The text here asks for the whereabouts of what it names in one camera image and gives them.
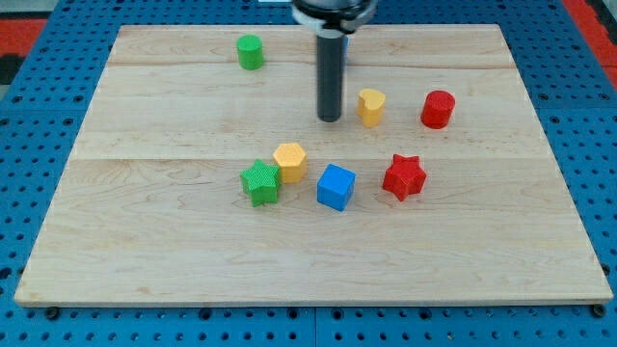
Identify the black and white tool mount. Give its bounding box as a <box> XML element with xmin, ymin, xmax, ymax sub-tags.
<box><xmin>291</xmin><ymin>0</ymin><xmax>378</xmax><ymax>34</ymax></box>

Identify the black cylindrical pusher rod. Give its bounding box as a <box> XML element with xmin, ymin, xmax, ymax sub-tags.
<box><xmin>316</xmin><ymin>35</ymin><xmax>345</xmax><ymax>122</ymax></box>

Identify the yellow heart block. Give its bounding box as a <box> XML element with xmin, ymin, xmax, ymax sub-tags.
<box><xmin>357</xmin><ymin>89</ymin><xmax>386</xmax><ymax>128</ymax></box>

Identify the blue block behind rod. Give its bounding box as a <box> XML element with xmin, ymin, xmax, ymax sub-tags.
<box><xmin>342</xmin><ymin>36</ymin><xmax>349</xmax><ymax>64</ymax></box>

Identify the green cylinder block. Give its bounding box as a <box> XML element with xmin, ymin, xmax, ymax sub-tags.
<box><xmin>236</xmin><ymin>35</ymin><xmax>264</xmax><ymax>70</ymax></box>

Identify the yellow hexagon block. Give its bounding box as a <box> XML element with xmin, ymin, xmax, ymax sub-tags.
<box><xmin>273</xmin><ymin>143</ymin><xmax>308</xmax><ymax>183</ymax></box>

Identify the red cylinder block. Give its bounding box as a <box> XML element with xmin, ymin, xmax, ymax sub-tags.
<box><xmin>420</xmin><ymin>90</ymin><xmax>456</xmax><ymax>129</ymax></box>

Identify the blue cube block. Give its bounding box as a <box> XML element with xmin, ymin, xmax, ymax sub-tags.
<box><xmin>316</xmin><ymin>164</ymin><xmax>356</xmax><ymax>211</ymax></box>

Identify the red star block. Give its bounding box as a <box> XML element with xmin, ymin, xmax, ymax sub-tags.
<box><xmin>382</xmin><ymin>154</ymin><xmax>427</xmax><ymax>201</ymax></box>

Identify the green star block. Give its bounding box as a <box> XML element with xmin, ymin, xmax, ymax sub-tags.
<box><xmin>240</xmin><ymin>159</ymin><xmax>281</xmax><ymax>207</ymax></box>

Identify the light wooden board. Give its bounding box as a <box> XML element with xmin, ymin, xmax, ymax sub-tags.
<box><xmin>14</xmin><ymin>24</ymin><xmax>613</xmax><ymax>307</ymax></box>

